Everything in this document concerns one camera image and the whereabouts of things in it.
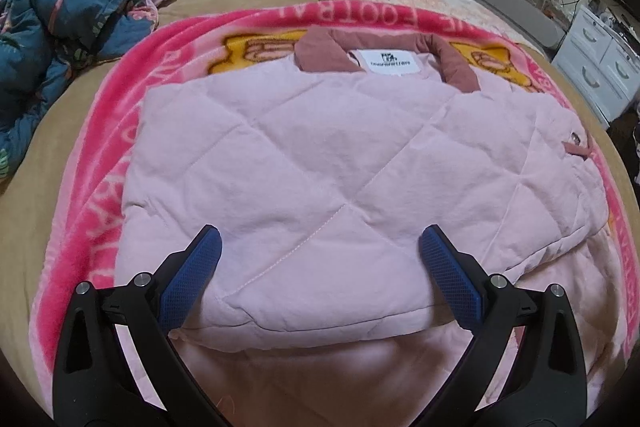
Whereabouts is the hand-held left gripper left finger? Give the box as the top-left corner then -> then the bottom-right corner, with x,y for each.
52,224 -> 223,427

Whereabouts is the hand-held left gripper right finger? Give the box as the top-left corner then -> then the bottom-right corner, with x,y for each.
415,224 -> 588,427

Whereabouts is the pink quilted jacket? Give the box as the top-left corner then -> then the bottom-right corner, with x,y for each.
114,27 -> 626,427

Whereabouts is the dark chair with clothes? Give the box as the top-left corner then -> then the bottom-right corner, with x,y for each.
607,107 -> 640,188

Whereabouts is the pink printed blanket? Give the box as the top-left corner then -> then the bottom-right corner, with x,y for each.
27,0 -> 640,408

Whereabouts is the white drawer cabinet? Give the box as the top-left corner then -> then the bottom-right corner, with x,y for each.
552,2 -> 640,128

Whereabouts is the blue floral duvet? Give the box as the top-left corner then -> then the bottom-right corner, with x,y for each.
0,0 -> 178,180

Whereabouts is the dark set-top box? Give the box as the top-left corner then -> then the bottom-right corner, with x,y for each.
587,0 -> 640,42

